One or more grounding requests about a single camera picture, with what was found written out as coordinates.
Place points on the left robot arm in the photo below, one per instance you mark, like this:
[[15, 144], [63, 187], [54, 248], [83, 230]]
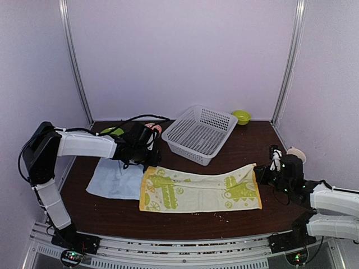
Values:
[[131, 142]]

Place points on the green crocodile pattern towel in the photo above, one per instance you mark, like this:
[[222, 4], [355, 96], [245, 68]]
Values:
[[177, 192]]

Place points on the aluminium corner post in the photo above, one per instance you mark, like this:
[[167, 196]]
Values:
[[292, 55], [63, 8]]

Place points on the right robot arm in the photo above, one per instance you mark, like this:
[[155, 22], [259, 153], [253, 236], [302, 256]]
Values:
[[331, 211]]

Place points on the aluminium front rail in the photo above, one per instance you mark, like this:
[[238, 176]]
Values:
[[245, 252]]

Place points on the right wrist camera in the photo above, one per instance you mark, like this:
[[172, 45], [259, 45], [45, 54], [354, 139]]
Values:
[[275, 157]]

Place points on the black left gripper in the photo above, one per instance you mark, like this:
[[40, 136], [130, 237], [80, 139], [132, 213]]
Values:
[[153, 160]]

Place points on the left aluminium corner post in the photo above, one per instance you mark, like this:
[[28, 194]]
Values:
[[63, 8]]

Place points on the right aluminium corner post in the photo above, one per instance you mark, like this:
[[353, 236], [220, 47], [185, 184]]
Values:
[[292, 55]]

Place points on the small lime green bowl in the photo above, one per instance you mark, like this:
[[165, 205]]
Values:
[[243, 117]]

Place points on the light blue towel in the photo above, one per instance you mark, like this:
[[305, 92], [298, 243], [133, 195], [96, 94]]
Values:
[[111, 180]]

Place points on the green round plate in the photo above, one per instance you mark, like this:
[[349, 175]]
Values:
[[112, 131]]

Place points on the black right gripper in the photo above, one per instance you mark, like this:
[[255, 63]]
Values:
[[261, 178]]

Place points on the red white patterned bowl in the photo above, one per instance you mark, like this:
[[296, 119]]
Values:
[[154, 126]]

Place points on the white perforated plastic basket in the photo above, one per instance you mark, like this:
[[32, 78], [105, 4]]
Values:
[[199, 133]]

